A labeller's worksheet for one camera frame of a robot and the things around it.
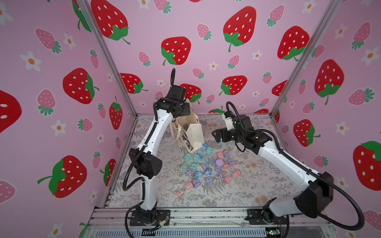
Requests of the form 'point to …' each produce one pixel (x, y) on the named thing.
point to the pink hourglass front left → (189, 185)
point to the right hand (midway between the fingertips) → (217, 132)
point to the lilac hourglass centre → (209, 180)
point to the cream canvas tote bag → (191, 131)
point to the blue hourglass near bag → (204, 147)
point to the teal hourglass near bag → (187, 156)
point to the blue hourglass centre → (198, 174)
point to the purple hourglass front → (196, 183)
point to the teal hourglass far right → (223, 143)
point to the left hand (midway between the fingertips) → (185, 110)
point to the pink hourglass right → (228, 179)
